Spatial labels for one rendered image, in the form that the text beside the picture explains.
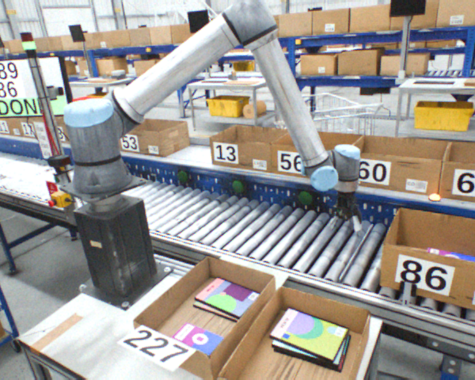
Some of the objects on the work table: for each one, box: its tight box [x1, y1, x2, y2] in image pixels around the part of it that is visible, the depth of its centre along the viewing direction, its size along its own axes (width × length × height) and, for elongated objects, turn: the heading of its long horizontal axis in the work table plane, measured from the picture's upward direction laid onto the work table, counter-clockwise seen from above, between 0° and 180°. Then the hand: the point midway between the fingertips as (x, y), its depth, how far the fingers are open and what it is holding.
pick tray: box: [219, 287, 371, 380], centre depth 102 cm, size 28×38×10 cm
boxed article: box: [171, 322, 224, 358], centre depth 114 cm, size 8×16×2 cm, turn 68°
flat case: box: [269, 307, 350, 364], centre depth 110 cm, size 14×19×2 cm
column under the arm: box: [73, 195, 173, 311], centre depth 140 cm, size 26×26×33 cm
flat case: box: [195, 277, 260, 320], centre depth 129 cm, size 14×19×2 cm
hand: (345, 230), depth 158 cm, fingers open, 10 cm apart
